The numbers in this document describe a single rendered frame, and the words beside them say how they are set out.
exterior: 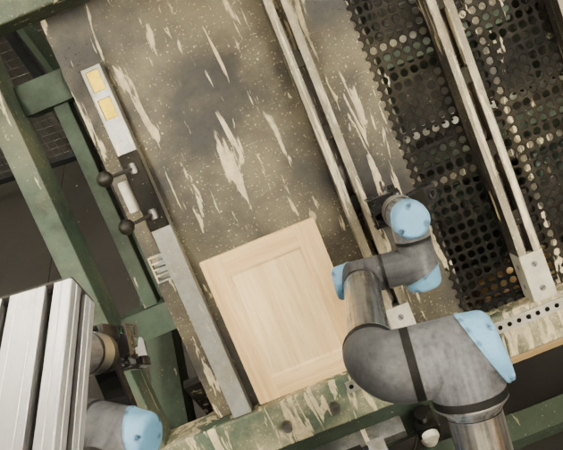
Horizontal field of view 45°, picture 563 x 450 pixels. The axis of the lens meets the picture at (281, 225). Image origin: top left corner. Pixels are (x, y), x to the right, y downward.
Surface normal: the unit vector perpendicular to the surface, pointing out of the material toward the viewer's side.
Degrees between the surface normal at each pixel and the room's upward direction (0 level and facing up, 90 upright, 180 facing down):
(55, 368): 0
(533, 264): 51
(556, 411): 0
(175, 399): 0
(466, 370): 46
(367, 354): 33
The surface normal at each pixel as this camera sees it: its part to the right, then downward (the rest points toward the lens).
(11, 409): -0.28, -0.62
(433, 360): -0.18, -0.16
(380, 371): -0.67, -0.01
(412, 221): 0.03, 0.14
